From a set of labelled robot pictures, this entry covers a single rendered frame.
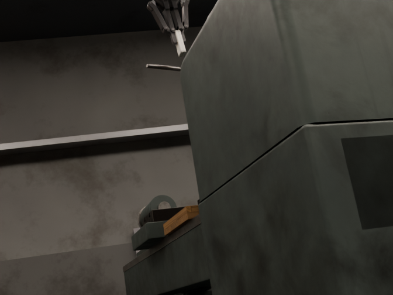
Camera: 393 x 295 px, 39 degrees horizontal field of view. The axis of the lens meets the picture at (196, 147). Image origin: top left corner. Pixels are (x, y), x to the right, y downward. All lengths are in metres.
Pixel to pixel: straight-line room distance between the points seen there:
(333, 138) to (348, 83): 0.11
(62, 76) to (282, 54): 5.10
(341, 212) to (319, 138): 0.12
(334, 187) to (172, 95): 5.05
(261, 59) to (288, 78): 0.11
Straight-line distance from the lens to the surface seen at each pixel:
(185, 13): 1.64
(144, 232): 2.02
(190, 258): 1.73
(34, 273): 5.48
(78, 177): 5.60
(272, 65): 1.00
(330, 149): 0.91
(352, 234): 0.89
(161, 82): 5.93
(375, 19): 1.07
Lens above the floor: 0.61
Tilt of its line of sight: 16 degrees up
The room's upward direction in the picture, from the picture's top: 9 degrees counter-clockwise
